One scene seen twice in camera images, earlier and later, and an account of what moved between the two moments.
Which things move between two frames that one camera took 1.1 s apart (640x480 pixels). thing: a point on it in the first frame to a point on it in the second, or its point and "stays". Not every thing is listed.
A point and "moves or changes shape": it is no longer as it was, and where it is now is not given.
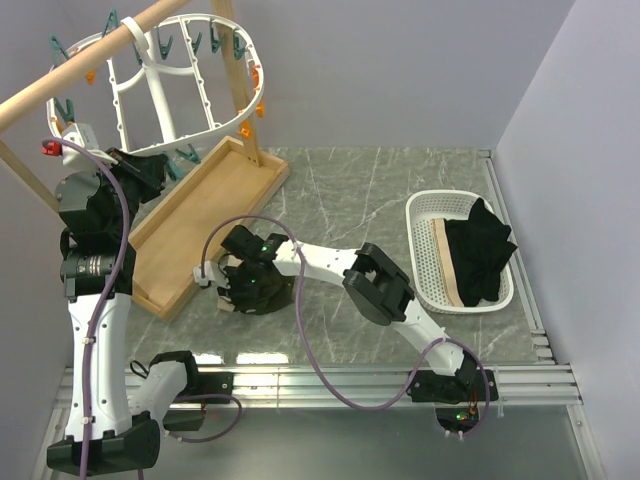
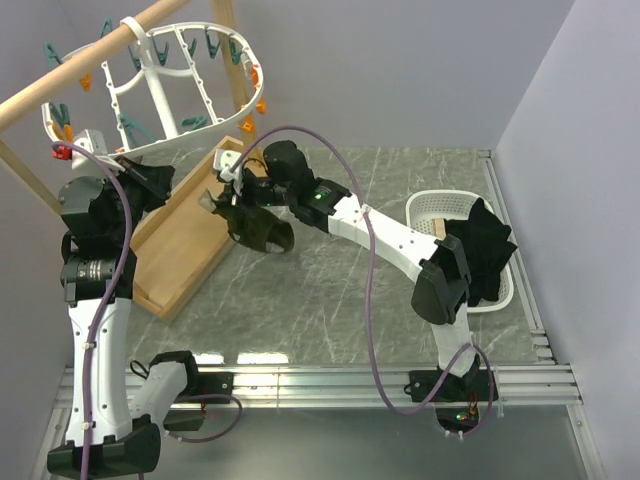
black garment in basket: x=480 y=245 stays
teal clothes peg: x=174 y=171 to x=131 y=124
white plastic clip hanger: x=195 y=75 moves or changes shape
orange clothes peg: x=260 y=109 stays
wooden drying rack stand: x=182 y=243 stays
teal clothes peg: x=192 y=155 to x=197 y=122
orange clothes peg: x=255 y=73 stays
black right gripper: x=226 y=291 to x=236 y=199
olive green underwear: x=260 y=286 moves or changes shape
